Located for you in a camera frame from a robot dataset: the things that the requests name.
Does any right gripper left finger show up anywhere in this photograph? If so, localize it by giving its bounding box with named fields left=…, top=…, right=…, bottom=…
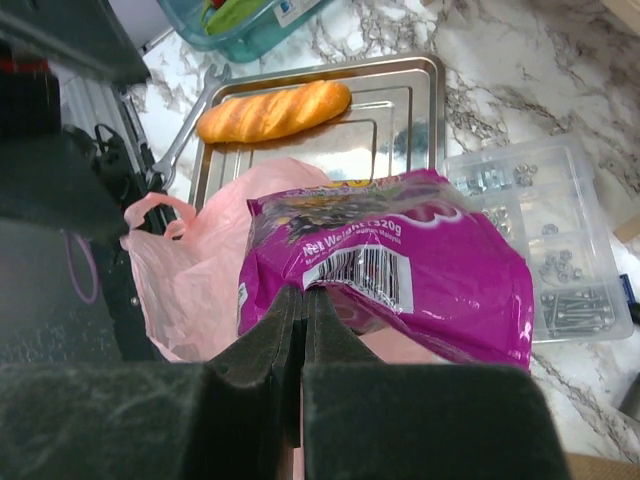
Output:
left=1, top=287, right=296, bottom=479

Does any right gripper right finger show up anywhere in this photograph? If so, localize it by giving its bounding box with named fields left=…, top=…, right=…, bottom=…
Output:
left=302, top=287, right=570, bottom=479

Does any pink plastic grocery bag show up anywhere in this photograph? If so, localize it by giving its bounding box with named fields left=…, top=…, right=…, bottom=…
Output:
left=119, top=157, right=451, bottom=480

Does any magenta cat food pouch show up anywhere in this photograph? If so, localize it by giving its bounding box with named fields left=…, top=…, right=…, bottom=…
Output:
left=238, top=169, right=535, bottom=369

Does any brown burlap tote bag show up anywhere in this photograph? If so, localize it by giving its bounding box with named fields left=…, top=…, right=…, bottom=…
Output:
left=565, top=453, right=640, bottom=480

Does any green toy leafy vegetable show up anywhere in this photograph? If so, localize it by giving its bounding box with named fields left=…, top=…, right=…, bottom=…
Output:
left=200, top=0, right=264, bottom=35

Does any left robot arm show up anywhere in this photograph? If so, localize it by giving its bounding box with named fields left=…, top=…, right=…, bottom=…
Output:
left=1, top=1, right=150, bottom=243

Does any steel combination wrench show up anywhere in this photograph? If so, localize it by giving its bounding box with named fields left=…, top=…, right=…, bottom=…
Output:
left=146, top=63, right=231, bottom=190

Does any black pipe tee fitting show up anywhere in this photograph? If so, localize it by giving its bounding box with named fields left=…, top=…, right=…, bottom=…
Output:
left=618, top=274, right=639, bottom=422

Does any clear plastic screw box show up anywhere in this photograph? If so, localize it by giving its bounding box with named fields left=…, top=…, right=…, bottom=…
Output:
left=437, top=135, right=633, bottom=343

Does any metal baking tray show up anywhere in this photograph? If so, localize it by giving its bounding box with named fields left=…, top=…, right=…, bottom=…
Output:
left=189, top=53, right=446, bottom=209

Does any toy baguette bread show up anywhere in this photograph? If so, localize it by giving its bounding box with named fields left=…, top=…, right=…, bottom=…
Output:
left=196, top=80, right=352, bottom=144

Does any teal plastic bin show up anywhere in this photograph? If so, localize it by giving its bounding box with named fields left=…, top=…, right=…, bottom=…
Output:
left=158, top=0, right=327, bottom=63

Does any wooden step shelf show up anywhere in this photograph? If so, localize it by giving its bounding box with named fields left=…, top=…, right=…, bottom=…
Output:
left=602, top=0, right=639, bottom=244

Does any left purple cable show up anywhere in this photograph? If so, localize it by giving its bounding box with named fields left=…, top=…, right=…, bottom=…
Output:
left=64, top=229, right=101, bottom=305

